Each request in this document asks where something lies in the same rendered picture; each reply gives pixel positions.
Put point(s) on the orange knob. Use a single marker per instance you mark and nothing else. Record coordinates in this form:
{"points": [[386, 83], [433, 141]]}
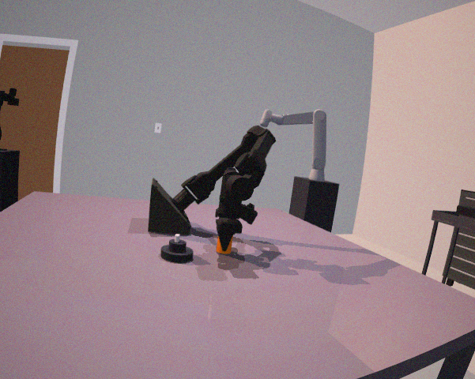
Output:
{"points": [[219, 250]]}

